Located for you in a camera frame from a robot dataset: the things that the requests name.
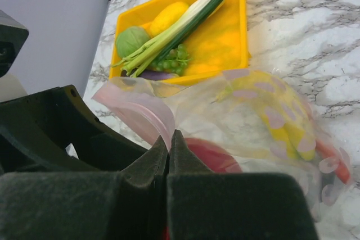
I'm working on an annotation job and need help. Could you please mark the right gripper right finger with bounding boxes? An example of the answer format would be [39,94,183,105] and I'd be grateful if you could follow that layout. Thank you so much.
[167,131,318,239]

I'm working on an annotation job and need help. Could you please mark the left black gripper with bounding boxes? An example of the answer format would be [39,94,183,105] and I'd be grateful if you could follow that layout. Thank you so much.
[1,85,146,173]

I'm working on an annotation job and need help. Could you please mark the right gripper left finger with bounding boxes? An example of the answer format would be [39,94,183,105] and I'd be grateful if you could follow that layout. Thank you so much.
[1,139,169,239]

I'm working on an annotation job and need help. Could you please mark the red toy apple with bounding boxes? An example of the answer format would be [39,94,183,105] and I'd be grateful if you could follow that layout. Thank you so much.
[185,138,242,173]

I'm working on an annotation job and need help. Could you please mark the clear zip top bag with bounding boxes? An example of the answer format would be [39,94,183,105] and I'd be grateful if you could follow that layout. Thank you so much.
[93,73,352,221]

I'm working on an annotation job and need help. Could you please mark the yellow toy bananas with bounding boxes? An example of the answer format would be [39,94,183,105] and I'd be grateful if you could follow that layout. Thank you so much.
[218,69,316,161]

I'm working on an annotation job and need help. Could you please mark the red toy chili pepper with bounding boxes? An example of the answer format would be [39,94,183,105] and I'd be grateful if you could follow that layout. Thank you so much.
[316,139,351,184]

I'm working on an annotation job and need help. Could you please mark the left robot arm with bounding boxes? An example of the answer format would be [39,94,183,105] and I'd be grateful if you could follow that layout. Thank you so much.
[1,13,145,173]

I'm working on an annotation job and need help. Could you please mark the green toy celery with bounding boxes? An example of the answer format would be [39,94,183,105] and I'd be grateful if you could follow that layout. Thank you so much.
[111,0,222,78]

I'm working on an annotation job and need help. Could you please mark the purple toy eggplant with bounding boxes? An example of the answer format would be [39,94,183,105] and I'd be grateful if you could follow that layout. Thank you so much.
[139,70,178,81]

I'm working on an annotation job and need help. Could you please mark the green toy cabbage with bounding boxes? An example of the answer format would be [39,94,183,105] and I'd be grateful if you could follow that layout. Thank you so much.
[115,26,151,58]

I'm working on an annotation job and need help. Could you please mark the green toy grapes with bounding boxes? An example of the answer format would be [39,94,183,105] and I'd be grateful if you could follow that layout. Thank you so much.
[150,44,192,76]

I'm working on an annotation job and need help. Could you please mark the yellow toy lemon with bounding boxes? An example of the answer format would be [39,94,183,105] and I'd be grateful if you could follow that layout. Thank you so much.
[148,2,189,37]

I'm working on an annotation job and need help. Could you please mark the yellow plastic bin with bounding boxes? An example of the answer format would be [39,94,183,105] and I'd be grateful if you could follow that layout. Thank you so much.
[115,0,250,85]

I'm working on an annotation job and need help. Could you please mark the toy green onion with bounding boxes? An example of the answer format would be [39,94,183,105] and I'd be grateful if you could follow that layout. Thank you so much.
[122,0,224,78]

